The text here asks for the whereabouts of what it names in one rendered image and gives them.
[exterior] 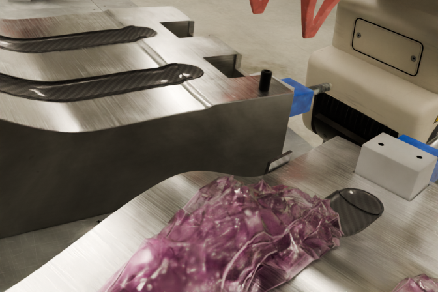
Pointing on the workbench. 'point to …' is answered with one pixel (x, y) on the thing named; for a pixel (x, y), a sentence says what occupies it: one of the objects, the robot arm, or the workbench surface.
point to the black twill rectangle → (278, 161)
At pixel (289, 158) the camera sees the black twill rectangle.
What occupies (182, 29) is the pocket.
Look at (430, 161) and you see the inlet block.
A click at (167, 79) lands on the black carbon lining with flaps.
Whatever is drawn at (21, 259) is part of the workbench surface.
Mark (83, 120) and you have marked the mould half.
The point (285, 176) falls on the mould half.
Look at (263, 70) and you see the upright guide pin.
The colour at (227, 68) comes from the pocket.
